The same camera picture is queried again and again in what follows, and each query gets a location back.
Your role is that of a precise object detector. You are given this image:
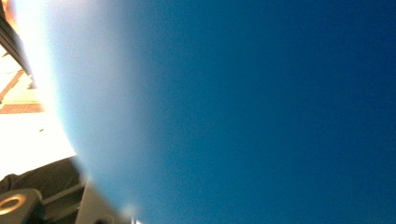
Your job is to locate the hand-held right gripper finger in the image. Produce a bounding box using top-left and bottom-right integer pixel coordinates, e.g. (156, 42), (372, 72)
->
(0, 156), (84, 203)

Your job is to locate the blue bottle with white cap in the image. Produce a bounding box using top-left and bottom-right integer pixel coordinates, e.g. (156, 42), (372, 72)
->
(46, 0), (396, 224)

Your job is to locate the white sheet mat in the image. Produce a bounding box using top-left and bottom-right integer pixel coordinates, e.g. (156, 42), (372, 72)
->
(0, 111), (78, 181)

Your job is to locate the brown cardboard box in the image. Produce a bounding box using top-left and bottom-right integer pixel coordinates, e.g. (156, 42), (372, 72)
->
(0, 43), (45, 115)

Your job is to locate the black metal post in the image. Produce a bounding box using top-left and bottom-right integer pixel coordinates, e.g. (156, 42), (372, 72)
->
(0, 12), (37, 90)

